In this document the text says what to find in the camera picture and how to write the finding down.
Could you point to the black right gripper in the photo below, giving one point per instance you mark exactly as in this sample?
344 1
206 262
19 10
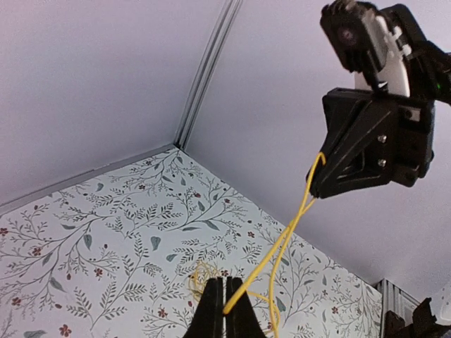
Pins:
372 141

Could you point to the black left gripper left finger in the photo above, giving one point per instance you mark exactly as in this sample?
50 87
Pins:
207 321

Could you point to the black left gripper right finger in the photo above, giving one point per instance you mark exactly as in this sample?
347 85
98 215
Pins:
241 321

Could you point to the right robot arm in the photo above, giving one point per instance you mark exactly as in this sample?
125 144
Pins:
428 67

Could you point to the floral patterned table mat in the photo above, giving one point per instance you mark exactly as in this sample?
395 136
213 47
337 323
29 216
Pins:
126 253

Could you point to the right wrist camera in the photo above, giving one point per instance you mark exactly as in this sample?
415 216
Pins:
369 45

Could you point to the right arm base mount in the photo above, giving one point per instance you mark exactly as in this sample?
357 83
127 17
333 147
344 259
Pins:
424 324

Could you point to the right aluminium corner post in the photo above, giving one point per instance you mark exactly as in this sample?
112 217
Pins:
205 71

